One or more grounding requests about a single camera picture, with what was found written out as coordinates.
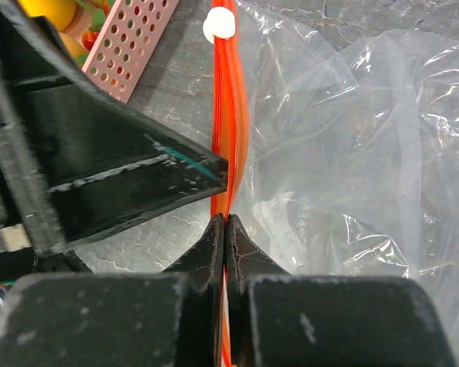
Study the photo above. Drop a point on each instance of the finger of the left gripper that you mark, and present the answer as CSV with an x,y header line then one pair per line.
x,y
75,164

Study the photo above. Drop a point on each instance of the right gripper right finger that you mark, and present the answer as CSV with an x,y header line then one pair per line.
x,y
244,258

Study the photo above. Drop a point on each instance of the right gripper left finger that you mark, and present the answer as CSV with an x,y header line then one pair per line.
x,y
203,261

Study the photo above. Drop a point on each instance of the clear zip top bag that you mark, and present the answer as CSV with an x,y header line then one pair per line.
x,y
353,161

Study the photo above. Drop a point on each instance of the pink perforated basket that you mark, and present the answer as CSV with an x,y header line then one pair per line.
x,y
130,33

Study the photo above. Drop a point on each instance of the yellow toy fruit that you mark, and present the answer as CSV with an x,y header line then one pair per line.
x,y
60,13

